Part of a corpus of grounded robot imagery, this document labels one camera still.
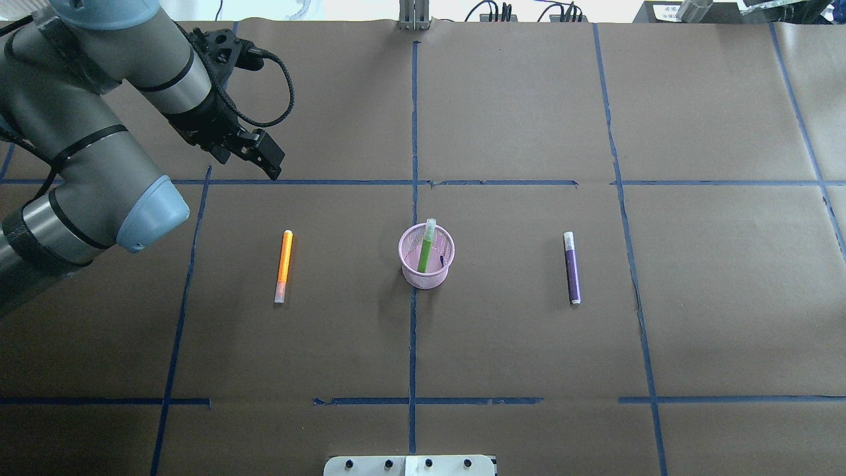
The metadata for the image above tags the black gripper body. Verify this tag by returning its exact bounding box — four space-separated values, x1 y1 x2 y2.
165 93 244 151

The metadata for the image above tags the orange highlighter pen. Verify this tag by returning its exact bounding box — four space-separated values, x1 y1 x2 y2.
273 229 294 305

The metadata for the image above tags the green highlighter pen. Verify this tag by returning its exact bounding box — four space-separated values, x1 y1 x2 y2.
416 219 436 274

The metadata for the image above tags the purple highlighter pen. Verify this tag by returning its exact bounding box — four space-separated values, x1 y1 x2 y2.
562 230 582 305

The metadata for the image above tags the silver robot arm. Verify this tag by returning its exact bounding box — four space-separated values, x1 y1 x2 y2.
2 1 294 315

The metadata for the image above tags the pink mesh pen holder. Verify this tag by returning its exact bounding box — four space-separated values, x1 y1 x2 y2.
398 219 455 290

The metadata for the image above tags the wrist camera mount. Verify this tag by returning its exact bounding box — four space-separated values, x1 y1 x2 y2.
188 28 265 87

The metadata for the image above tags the black camera cable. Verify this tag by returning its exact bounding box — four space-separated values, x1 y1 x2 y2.
218 50 295 128

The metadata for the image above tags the aluminium frame post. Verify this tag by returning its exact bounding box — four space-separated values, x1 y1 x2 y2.
398 0 432 31

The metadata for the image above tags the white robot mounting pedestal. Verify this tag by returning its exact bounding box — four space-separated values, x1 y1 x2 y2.
323 454 498 475

